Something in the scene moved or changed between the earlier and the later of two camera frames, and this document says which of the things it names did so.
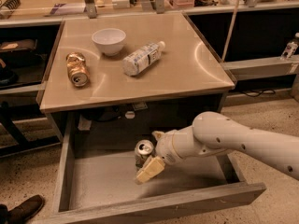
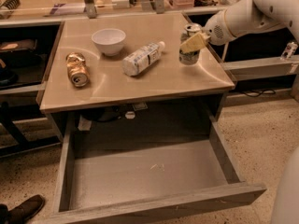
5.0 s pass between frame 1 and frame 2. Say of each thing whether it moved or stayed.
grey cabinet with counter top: stayed
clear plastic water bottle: stayed
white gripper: moved
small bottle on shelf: stayed
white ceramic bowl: stayed
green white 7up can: moved
